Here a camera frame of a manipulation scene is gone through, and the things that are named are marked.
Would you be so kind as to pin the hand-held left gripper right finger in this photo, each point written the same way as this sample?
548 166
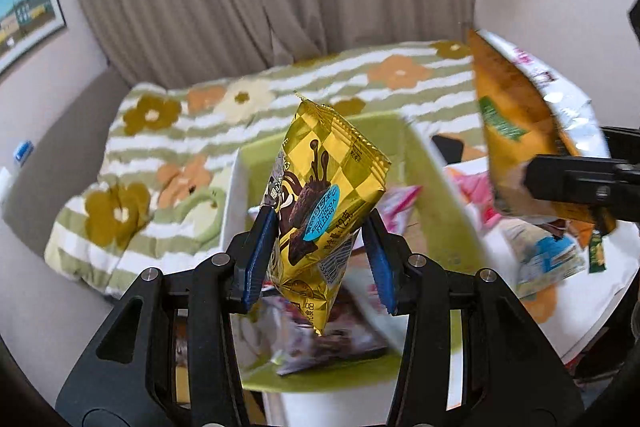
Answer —
380 262

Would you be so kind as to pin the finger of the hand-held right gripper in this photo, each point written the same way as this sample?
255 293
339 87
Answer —
622 142
575 187

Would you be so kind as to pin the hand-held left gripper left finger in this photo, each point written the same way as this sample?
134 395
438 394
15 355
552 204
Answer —
257 257

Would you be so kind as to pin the pink white snack packet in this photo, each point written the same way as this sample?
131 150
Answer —
400 207

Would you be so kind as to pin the green cardboard box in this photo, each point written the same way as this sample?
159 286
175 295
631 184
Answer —
435 197

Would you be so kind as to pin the orange chips bag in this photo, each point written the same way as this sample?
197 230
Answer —
515 122

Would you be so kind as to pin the pink yellow snack packet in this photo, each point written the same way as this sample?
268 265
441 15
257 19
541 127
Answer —
470 194

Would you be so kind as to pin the gold chocolate snack packet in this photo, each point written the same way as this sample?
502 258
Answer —
330 157

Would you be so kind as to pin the black phone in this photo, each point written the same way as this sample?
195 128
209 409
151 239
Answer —
447 148

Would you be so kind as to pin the floral striped blanket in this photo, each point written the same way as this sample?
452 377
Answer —
165 157

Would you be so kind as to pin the grey bed headboard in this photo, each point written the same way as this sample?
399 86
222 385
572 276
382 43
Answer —
60 142

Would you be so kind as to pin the blue white small device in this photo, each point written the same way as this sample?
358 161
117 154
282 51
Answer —
22 152

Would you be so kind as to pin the framed wall poster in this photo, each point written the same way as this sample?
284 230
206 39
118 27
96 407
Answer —
25 17

